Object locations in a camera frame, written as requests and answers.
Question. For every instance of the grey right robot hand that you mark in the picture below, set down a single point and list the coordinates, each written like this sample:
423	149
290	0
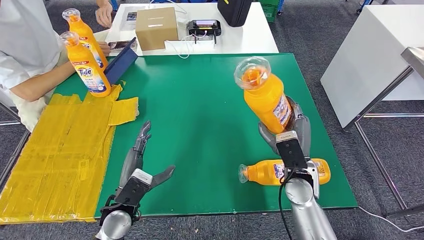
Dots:
303	132

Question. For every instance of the person's left hand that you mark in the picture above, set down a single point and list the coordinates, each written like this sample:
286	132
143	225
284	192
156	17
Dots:
104	15

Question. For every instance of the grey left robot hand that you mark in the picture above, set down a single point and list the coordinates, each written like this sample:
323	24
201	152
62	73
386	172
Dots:
132	162

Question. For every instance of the person's right hand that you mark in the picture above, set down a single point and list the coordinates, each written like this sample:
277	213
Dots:
105	49

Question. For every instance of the orange detergent bottle clear cap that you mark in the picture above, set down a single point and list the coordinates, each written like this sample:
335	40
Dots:
79	30
261	172
87	73
265	102

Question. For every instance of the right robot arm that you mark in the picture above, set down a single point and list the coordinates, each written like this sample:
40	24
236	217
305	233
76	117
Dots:
304	212

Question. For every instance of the person's right forearm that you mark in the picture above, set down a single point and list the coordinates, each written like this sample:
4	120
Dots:
43	84

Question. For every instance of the tablet in blue case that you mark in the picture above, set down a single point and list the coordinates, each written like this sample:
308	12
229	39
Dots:
121	64

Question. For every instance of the printed photo card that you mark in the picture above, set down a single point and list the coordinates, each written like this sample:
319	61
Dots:
131	16

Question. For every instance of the brown cardboard box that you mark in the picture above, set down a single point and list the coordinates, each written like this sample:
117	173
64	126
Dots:
156	29

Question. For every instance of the person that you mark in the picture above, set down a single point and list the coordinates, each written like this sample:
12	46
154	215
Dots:
26	43

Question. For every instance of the yellow taped cardboard sheet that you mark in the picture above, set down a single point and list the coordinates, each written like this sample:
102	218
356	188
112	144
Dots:
49	159

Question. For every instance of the large white table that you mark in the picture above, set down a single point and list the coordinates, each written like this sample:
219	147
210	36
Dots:
364	59

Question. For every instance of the black handheld controller on stand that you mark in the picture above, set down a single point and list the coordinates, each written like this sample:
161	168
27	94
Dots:
203	28

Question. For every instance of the green plastic crate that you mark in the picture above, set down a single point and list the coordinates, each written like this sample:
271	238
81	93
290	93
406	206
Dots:
270	12

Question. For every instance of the black carrying case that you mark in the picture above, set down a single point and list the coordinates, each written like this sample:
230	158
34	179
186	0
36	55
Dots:
234	12

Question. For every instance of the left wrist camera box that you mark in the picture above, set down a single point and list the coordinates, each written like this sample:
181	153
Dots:
139	177

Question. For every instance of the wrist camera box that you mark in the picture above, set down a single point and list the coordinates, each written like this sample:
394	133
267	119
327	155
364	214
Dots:
139	177
291	152

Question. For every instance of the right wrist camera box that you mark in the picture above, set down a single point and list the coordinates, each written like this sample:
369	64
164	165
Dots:
291	152

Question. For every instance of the steel frame table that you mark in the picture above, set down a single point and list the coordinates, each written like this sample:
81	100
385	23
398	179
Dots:
415	58

